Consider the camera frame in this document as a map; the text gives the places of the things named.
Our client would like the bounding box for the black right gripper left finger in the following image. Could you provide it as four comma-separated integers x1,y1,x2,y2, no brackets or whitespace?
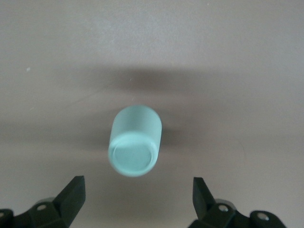
0,175,87,228

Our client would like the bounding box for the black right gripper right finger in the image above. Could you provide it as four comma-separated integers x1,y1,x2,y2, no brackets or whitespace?
189,177,286,228

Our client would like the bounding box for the mint green cup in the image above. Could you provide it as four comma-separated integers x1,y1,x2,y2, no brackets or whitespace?
108,104,163,178

